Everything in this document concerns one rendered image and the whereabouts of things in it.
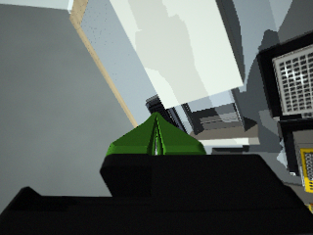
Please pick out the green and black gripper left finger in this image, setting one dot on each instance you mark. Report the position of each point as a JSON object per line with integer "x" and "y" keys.
{"x": 140, "y": 140}

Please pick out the white multi-well plate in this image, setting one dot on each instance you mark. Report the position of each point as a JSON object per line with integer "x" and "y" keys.
{"x": 294, "y": 77}

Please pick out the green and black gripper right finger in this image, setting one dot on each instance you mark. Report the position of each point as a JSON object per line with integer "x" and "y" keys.
{"x": 170, "y": 140}

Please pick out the black multi-well plate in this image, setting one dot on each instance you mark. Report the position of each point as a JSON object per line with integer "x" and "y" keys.
{"x": 164, "y": 112}

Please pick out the grey flat mat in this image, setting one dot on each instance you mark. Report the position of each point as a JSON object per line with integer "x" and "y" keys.
{"x": 257, "y": 26}

